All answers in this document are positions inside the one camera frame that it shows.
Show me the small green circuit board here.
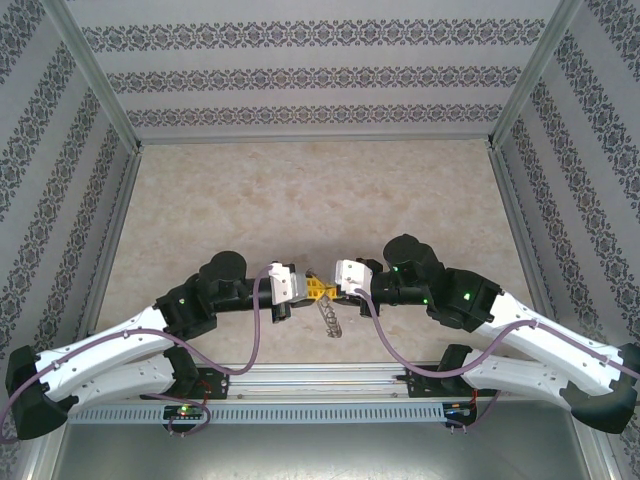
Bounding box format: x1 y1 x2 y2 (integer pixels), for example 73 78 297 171
163 403 207 421
443 401 477 420

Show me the grey metal panel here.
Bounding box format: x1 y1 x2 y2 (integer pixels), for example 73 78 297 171
29 397 616 480

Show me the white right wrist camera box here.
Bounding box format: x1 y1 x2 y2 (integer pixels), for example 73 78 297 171
333 257 375 297

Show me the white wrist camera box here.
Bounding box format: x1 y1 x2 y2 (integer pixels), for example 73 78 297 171
264 260 296 304
333 257 375 297

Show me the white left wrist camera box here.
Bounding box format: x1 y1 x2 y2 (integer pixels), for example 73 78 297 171
264 260 296 304

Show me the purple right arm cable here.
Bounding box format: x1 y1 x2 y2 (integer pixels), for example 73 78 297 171
352 287 640 436

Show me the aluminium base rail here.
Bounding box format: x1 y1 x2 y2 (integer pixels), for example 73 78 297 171
49 363 587 401

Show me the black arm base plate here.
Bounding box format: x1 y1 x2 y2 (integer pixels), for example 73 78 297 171
139 367 232 401
405 362 499 400

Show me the slotted grey cable duct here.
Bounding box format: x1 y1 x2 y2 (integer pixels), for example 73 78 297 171
67 402 450 425

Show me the aluminium side rail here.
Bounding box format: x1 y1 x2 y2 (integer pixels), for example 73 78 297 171
74 147 144 361
487 144 571 360

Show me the aluminium frame post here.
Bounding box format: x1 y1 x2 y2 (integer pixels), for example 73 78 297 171
485 0 586 150
42 0 145 153

